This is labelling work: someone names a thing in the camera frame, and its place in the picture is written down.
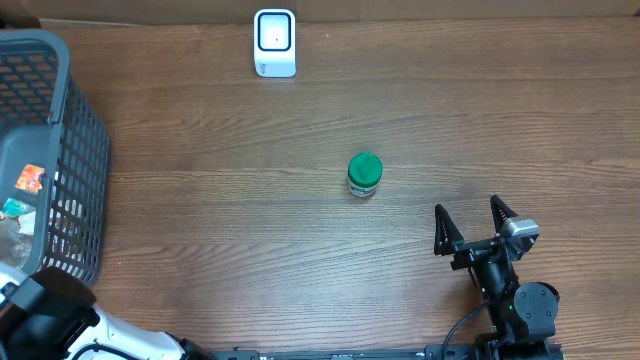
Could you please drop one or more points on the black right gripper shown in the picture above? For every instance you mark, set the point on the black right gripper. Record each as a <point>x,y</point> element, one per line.
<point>448,241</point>

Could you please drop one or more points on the green lid jar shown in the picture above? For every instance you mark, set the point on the green lid jar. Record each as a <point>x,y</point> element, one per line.
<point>364,174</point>

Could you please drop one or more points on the orange snack packet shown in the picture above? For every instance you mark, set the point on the orange snack packet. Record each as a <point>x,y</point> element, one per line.
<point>30,179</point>

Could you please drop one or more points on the teal tissue packet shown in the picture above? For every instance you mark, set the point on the teal tissue packet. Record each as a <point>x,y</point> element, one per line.
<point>13,208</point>

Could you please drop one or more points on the clear brown bread bag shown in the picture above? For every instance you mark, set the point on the clear brown bread bag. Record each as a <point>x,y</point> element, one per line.
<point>17,235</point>

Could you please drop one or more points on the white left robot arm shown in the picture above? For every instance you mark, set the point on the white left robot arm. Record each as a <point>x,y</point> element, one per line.
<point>50,314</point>

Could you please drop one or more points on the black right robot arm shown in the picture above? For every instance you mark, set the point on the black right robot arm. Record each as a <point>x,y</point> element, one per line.
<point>522,315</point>

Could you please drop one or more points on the white barcode scanner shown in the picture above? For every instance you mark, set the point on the white barcode scanner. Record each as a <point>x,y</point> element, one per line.
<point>275,43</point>

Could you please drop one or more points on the grey plastic basket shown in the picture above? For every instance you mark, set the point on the grey plastic basket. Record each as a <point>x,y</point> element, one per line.
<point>47,121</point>

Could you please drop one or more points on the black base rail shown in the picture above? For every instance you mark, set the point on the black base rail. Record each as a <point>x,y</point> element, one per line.
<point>325,355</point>

